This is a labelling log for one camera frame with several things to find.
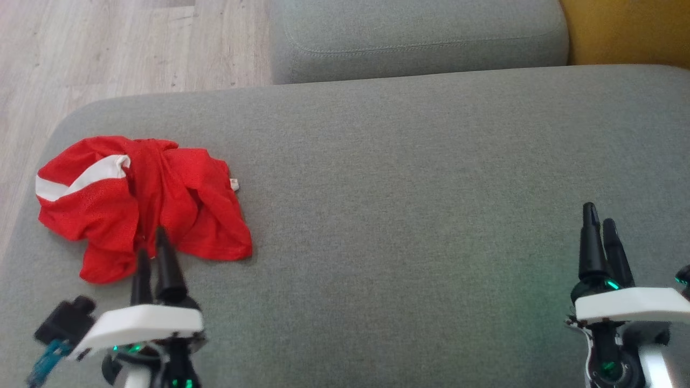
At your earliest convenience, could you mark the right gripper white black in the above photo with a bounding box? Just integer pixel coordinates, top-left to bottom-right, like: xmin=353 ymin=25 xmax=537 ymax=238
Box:
xmin=565 ymin=202 xmax=685 ymax=327

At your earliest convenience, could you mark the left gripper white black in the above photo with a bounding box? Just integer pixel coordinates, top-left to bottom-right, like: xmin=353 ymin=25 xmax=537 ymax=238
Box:
xmin=69 ymin=226 xmax=209 ymax=361

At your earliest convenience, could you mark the red shorts white trim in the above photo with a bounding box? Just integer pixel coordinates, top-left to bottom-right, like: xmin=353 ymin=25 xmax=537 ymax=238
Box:
xmin=36 ymin=136 xmax=178 ymax=285

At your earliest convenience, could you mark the yellow sofa backrest cushion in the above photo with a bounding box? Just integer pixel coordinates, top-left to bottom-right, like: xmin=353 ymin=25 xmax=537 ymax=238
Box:
xmin=559 ymin=0 xmax=690 ymax=68

